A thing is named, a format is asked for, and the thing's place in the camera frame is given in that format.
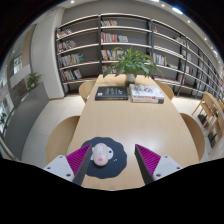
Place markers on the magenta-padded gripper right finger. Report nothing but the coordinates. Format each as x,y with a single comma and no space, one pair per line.
166,165

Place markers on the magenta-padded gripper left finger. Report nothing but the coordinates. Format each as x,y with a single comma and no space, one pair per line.
60,165

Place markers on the pale pink computer mouse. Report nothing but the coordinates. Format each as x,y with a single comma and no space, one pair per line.
100,155

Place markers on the dark cloud-shaped mouse pad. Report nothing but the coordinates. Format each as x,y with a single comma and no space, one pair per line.
116,165

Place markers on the curved wooden chair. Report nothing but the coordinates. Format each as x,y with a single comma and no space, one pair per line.
61,138
165,90
86,90
194,133

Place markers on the white book red spine lettering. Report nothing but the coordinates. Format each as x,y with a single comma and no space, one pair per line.
148,100

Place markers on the wooden tables and chairs group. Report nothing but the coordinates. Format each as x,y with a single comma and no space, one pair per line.
210,113

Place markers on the white illustrated book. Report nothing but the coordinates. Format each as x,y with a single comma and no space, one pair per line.
146,91

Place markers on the black book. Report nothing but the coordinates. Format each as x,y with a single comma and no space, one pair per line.
111,93

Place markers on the small green floor plant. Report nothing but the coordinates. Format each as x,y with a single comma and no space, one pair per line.
33,80

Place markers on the green potted plant white pot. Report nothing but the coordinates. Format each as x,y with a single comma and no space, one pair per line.
131,63

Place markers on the grey bookshelf unit with books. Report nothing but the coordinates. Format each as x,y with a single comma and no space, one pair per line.
133,33

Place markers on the ceiling lights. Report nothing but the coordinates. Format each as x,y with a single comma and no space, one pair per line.
176,10

